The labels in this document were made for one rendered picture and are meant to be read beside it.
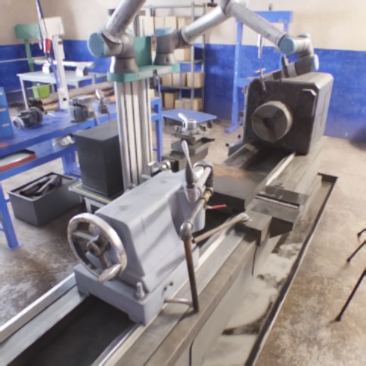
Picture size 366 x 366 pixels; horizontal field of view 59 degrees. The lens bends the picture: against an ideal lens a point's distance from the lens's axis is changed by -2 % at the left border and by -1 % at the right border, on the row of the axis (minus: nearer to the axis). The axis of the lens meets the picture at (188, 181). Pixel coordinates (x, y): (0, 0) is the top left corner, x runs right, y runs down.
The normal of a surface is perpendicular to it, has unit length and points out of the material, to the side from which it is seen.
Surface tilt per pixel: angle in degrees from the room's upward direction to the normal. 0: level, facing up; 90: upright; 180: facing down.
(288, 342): 0
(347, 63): 90
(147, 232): 76
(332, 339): 0
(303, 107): 90
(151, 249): 70
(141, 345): 0
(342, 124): 90
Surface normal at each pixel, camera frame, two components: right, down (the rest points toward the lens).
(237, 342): 0.00, -0.90
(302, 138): -0.52, 0.38
